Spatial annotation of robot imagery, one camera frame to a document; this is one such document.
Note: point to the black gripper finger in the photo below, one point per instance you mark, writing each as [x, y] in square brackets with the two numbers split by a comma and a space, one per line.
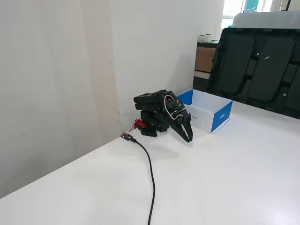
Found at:
[179, 132]
[189, 129]

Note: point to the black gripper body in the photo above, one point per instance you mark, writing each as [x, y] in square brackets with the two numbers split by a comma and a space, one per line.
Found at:
[182, 120]

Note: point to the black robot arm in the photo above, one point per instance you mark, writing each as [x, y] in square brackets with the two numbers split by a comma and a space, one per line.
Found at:
[152, 110]

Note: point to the blue and white cardboard box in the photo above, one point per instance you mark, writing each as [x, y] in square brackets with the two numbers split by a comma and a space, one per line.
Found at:
[221, 118]

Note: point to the red table clamp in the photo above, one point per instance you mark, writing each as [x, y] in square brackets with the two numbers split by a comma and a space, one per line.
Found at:
[140, 123]

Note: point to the small controller circuit board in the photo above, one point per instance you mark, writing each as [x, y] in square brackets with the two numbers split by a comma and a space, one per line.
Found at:
[126, 136]

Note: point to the small white cup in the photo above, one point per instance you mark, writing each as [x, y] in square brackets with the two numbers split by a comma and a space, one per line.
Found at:
[208, 38]
[201, 38]

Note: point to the black plastic moulded tray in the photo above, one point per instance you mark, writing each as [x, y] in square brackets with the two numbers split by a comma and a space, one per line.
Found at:
[255, 70]

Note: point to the translucent white storage bin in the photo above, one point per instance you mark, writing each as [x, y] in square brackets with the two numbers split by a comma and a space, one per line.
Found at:
[264, 21]

